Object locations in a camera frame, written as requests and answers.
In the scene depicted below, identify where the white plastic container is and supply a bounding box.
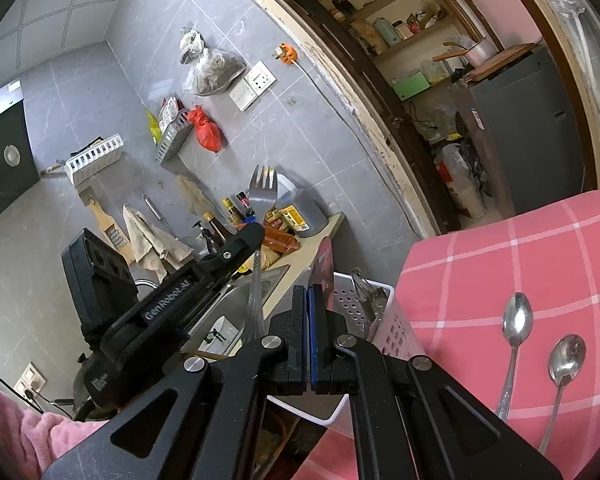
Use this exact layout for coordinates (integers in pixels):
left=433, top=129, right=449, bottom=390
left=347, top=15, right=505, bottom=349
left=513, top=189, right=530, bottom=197
left=432, top=142, right=487, bottom=219

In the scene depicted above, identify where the red plastic bag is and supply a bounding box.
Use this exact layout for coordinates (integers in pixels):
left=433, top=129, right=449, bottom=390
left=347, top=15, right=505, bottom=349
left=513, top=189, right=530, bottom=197
left=186, top=105, right=224, bottom=153

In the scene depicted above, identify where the person's left forearm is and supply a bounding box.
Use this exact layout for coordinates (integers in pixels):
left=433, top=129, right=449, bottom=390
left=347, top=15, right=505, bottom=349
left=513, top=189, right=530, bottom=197
left=0, top=365, right=108, bottom=480

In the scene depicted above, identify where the dark grey cabinet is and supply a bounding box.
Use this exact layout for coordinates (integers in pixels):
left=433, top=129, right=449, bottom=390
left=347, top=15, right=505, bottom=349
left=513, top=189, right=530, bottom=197
left=467, top=46, right=587, bottom=217

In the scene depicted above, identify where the orange snack packet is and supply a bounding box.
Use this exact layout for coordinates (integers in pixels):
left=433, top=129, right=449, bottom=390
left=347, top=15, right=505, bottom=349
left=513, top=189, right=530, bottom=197
left=260, top=224, right=302, bottom=256

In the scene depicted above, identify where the wooden door frame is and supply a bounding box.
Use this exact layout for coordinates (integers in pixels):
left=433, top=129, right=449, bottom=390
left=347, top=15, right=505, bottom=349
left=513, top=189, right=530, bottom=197
left=212, top=0, right=600, bottom=241

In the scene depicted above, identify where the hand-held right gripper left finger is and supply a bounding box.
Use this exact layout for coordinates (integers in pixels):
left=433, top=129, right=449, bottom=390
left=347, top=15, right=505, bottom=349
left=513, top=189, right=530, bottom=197
left=40, top=285, right=311, bottom=480

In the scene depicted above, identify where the ornate handle metal spoon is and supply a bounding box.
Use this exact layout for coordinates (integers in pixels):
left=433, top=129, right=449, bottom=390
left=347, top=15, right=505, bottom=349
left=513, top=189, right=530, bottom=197
left=495, top=291, right=534, bottom=423

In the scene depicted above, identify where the row of sauce bottles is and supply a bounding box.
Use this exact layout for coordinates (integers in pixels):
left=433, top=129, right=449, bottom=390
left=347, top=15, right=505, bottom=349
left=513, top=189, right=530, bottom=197
left=192, top=190, right=261, bottom=258

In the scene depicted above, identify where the white hose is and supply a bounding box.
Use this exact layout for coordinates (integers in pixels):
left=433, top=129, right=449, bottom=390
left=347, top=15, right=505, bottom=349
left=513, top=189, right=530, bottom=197
left=557, top=0, right=600, bottom=122

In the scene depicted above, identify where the white wall switch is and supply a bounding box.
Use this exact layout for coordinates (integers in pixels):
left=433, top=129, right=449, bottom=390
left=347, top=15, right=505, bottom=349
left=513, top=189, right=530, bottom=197
left=229, top=80, right=257, bottom=112

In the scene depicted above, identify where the large plastic sauce jug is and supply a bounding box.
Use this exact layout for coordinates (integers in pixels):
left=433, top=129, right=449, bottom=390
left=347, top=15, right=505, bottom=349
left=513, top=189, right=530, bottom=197
left=275, top=174, right=331, bottom=239

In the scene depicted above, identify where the white wall rack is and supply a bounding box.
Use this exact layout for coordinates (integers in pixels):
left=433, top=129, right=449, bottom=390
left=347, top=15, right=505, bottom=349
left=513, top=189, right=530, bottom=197
left=64, top=133, right=126, bottom=187

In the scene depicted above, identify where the metal pot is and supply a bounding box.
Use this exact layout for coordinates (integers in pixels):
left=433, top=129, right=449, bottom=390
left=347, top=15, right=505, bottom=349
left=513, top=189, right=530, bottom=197
left=442, top=36, right=497, bottom=68

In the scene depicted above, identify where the hanging metal knife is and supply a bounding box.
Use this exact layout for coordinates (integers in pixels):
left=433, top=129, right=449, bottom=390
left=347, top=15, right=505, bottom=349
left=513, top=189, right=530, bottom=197
left=140, top=192, right=170, bottom=225

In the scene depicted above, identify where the red and white packet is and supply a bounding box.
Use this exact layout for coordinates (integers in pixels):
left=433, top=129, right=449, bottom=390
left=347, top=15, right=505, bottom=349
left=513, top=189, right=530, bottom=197
left=160, top=96, right=185, bottom=121

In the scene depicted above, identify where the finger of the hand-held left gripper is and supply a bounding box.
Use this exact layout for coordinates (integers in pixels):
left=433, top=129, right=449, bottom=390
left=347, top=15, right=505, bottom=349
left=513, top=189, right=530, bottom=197
left=197, top=222, right=266, bottom=288

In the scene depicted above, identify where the beige cloth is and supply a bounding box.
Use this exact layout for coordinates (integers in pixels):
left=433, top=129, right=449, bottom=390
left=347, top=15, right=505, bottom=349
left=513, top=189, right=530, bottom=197
left=121, top=204, right=197, bottom=283

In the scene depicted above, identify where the low wall socket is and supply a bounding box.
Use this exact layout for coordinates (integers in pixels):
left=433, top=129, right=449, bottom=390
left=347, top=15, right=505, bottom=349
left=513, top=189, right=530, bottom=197
left=12, top=361, right=47, bottom=397

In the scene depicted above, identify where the green box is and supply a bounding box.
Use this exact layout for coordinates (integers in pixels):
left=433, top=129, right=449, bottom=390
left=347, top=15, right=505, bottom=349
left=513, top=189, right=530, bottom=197
left=392, top=71, right=432, bottom=102

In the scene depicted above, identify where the metal sink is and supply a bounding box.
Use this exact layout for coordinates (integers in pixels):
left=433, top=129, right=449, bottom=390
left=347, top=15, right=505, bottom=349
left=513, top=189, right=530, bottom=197
left=180, top=264, right=291, bottom=358

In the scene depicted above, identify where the wooden cutting board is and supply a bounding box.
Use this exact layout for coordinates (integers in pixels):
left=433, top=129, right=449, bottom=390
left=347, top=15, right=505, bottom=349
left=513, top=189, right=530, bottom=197
left=461, top=42, right=540, bottom=84

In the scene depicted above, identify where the light green thermos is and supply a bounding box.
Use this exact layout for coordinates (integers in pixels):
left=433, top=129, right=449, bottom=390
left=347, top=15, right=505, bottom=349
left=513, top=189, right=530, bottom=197
left=372, top=16, right=400, bottom=50

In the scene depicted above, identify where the dark glass jar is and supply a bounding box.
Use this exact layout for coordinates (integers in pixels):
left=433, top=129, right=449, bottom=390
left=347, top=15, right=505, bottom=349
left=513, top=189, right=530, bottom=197
left=330, top=0, right=355, bottom=25

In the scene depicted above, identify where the white wall socket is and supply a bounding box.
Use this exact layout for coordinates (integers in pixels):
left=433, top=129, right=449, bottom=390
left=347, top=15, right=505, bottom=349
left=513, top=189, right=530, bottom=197
left=244, top=60, right=277, bottom=96

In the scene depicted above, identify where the wooden shelf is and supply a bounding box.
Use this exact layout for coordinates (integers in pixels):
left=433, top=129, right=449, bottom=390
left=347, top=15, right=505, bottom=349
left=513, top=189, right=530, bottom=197
left=310, top=0, right=481, bottom=91

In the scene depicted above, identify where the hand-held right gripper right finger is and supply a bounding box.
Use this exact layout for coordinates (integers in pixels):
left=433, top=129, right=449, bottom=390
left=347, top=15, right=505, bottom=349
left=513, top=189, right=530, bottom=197
left=309, top=284, right=565, bottom=480

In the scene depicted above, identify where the white perforated utensil holder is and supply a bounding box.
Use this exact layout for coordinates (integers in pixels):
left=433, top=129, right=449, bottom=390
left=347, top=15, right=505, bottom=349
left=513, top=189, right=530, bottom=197
left=266, top=270, right=432, bottom=423

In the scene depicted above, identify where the round bowl metal spoon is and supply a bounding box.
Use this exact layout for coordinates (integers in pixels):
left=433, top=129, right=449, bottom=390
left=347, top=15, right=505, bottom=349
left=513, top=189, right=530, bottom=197
left=536, top=334, right=587, bottom=456

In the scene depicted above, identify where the pink checked tablecloth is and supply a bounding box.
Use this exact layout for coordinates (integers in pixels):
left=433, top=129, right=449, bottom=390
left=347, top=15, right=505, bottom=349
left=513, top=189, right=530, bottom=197
left=292, top=191, right=600, bottom=480

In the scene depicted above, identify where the metal fork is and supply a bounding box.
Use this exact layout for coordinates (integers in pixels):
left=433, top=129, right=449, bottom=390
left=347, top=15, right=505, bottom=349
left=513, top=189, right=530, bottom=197
left=240, top=164, right=280, bottom=346

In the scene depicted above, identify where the wooden handled brush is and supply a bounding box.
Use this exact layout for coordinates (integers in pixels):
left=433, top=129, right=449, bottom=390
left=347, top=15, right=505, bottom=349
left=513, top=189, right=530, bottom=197
left=79, top=186, right=137, bottom=267

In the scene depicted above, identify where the plastic bag of dried goods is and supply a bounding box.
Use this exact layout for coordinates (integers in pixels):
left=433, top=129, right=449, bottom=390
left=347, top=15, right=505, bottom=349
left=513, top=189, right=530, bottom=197
left=179, top=29, right=248, bottom=97

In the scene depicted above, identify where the grey wall basket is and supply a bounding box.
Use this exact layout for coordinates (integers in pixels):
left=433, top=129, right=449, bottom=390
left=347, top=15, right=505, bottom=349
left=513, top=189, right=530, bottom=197
left=154, top=109, right=196, bottom=163

